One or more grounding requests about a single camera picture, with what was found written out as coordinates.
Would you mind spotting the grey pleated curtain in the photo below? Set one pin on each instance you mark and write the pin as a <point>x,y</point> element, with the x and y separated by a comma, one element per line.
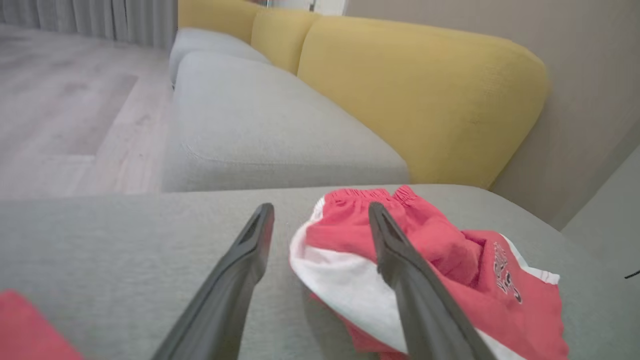
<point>100,17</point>

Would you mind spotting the red shorts with white trim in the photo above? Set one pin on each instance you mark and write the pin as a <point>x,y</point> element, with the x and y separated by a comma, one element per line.
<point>345,235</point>

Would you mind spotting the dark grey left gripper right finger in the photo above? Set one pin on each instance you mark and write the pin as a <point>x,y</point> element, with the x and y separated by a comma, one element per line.
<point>415,290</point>

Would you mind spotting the red Bulls jersey white sleeves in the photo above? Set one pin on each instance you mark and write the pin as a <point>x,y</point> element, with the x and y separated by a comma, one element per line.
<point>25,330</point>

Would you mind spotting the small grey sofa seat cushion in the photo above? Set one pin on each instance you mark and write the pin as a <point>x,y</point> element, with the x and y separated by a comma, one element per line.
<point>210,42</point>

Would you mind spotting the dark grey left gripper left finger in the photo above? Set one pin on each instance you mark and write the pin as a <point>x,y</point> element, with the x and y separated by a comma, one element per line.
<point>230,280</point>

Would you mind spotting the narrow yellow sofa back cushion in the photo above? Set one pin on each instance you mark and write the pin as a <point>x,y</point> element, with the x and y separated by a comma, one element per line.
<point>280,37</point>

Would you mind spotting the large grey sofa chaise seat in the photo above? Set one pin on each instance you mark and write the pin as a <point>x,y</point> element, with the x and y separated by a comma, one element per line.
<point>125,240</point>

